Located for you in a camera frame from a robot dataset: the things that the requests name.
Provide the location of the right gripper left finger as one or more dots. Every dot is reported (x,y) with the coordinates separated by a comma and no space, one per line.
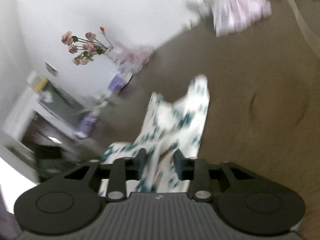
(72,200)

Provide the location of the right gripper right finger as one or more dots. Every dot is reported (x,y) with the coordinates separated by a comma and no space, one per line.
(244,200)

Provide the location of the white green floral garment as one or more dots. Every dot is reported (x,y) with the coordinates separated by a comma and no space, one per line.
(167,127)

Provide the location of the purple tissue pack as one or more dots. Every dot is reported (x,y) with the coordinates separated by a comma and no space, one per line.
(119,82)

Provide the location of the crumpled plastic bag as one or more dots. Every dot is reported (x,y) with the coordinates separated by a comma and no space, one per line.
(133,60)

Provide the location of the clear glass vase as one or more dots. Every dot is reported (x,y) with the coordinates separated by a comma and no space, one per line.
(117,53)

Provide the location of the artificial flower bouquet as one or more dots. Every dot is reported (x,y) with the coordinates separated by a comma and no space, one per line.
(86,48)

